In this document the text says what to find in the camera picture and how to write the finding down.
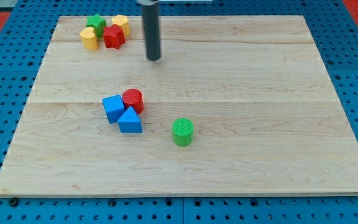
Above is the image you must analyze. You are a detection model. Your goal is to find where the green cylinder block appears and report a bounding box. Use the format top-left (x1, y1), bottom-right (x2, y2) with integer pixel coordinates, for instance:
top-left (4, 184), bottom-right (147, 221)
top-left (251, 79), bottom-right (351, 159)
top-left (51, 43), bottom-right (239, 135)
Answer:
top-left (172, 118), bottom-right (194, 146)

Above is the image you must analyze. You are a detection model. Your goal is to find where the red cylinder block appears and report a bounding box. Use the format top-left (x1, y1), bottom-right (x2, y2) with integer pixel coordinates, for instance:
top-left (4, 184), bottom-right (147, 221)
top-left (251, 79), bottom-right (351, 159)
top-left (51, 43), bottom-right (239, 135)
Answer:
top-left (122, 88), bottom-right (144, 114)

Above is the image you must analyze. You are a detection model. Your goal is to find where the blue triangle block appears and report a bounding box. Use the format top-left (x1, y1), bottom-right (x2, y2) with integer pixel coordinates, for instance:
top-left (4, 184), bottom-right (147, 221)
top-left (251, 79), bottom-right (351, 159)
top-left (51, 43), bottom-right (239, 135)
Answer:
top-left (117, 106), bottom-right (142, 133)

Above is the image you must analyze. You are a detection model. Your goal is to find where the blue cube block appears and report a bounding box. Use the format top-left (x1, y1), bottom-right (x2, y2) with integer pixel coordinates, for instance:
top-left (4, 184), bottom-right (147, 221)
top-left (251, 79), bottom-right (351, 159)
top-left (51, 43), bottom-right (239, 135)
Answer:
top-left (102, 95), bottom-right (125, 124)

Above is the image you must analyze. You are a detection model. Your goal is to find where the light wooden board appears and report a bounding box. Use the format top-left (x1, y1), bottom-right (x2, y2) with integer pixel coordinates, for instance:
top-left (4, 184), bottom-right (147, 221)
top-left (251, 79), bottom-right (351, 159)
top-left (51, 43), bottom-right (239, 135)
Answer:
top-left (0, 16), bottom-right (358, 198)

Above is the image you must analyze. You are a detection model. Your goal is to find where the red star block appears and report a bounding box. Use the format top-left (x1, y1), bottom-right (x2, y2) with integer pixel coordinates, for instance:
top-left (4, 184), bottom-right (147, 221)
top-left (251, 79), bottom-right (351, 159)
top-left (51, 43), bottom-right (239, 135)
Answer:
top-left (103, 24), bottom-right (126, 49)

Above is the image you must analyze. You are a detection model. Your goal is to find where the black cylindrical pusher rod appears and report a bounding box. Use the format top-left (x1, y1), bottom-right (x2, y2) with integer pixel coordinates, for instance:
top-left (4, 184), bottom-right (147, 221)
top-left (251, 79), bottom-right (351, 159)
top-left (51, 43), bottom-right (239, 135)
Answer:
top-left (137, 0), bottom-right (161, 61)

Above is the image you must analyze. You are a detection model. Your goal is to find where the yellow hexagon block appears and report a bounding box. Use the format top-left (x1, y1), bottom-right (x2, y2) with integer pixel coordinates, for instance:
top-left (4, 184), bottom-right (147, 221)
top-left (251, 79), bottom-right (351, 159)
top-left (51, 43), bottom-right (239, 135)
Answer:
top-left (111, 14), bottom-right (131, 37)

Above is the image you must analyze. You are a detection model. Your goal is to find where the yellow heart block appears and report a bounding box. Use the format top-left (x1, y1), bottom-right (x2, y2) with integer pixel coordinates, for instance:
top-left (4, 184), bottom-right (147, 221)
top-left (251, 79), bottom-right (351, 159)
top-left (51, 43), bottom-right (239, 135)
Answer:
top-left (80, 27), bottom-right (99, 50)

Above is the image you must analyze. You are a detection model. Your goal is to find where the green star block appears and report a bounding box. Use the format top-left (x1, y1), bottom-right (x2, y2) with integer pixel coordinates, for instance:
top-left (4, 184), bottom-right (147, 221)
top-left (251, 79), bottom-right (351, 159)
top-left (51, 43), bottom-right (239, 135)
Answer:
top-left (86, 14), bottom-right (107, 39)

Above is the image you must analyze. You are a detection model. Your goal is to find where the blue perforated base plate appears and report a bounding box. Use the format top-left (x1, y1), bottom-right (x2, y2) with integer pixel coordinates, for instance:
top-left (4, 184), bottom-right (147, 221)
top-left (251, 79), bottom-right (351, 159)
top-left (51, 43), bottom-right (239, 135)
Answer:
top-left (0, 0), bottom-right (358, 223)

